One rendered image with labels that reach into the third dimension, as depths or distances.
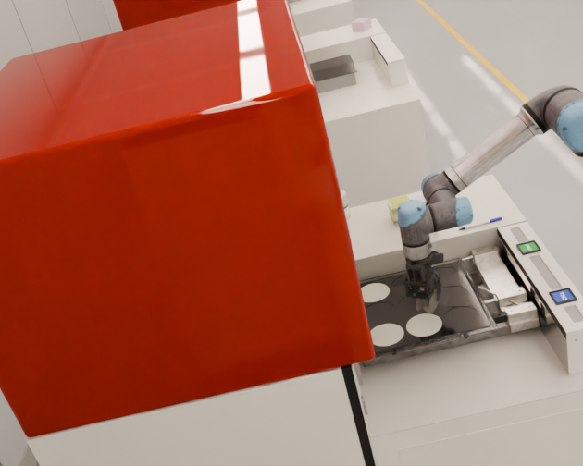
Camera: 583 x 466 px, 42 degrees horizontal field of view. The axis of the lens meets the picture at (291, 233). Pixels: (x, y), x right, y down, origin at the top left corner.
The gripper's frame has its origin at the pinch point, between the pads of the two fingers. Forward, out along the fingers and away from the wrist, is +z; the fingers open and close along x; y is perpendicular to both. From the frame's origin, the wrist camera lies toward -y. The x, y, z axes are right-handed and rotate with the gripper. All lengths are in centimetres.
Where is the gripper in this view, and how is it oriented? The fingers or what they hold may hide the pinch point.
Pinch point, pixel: (430, 308)
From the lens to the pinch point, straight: 220.8
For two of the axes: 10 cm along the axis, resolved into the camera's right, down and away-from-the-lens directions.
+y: -4.6, 5.2, -7.1
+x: 8.6, 0.6, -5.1
